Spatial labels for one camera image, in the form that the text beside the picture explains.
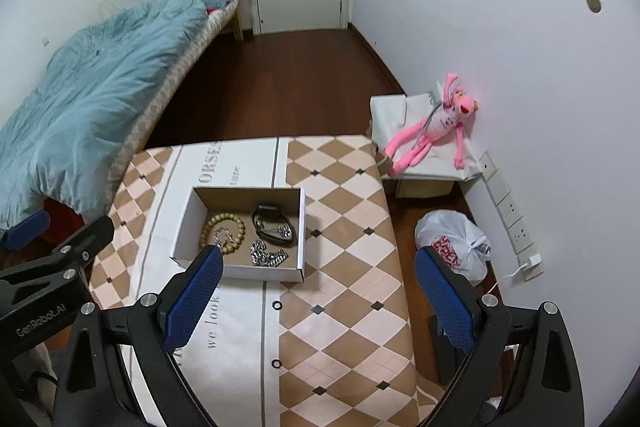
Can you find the white cardboard box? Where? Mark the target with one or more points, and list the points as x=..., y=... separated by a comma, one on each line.
x=260, y=272

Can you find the black wristband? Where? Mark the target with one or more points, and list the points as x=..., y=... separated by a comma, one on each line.
x=265, y=212

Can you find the brown cardboard box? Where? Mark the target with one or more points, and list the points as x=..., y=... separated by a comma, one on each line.
x=425, y=188

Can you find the wooden bed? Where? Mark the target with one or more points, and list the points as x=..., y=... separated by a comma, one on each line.
x=162, y=94

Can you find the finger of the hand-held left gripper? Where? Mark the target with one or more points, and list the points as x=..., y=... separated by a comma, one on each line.
x=65, y=252
x=30, y=227

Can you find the white plastic bag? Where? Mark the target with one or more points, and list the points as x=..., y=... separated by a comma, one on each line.
x=440, y=227

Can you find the white wall socket row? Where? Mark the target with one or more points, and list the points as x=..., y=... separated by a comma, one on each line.
x=507, y=212

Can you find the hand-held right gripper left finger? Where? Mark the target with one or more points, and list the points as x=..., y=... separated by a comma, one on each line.
x=195, y=297

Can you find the blue blanket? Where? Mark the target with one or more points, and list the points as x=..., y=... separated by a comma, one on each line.
x=90, y=97

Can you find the pink plush toy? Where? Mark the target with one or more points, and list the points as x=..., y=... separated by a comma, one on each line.
x=445, y=119

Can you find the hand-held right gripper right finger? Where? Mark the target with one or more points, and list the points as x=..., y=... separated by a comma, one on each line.
x=445, y=297

